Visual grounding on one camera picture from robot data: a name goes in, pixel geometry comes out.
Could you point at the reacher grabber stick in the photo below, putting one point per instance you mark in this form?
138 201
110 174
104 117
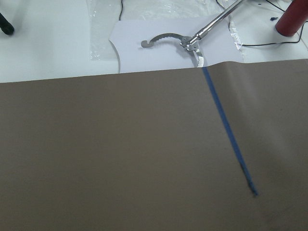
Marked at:
191 44

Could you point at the red cylinder tube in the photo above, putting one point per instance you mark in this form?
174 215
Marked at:
293 18

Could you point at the black tripod legs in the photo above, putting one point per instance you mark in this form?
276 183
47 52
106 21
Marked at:
5 26

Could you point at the clear plastic bag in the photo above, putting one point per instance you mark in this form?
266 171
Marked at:
104 14

